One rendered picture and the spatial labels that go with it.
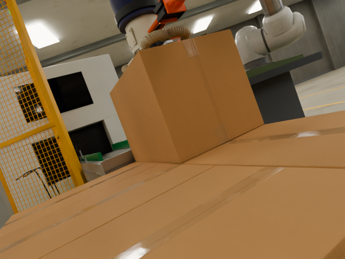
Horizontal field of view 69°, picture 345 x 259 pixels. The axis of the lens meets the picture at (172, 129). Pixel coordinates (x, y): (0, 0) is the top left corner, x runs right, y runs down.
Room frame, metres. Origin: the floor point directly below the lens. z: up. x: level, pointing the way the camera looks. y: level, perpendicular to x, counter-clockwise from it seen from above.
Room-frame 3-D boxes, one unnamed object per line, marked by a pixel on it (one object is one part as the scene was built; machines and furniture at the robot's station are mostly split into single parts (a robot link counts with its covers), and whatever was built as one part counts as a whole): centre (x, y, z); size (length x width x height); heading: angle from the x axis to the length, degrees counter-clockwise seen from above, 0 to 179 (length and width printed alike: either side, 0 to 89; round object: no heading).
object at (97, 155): (2.77, 1.02, 0.60); 1.60 x 0.11 x 0.09; 26
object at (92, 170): (2.43, 0.92, 0.50); 2.31 x 0.05 x 0.19; 26
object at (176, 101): (1.18, -0.05, 0.74); 0.60 x 0.40 x 0.40; 24
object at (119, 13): (1.19, -0.04, 1.20); 0.23 x 0.23 x 0.04
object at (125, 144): (3.01, 0.54, 0.60); 1.60 x 0.11 x 0.09; 26
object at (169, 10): (0.96, -0.15, 1.08); 0.10 x 0.08 x 0.06; 116
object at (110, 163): (1.52, 0.12, 0.58); 0.70 x 0.03 x 0.06; 116
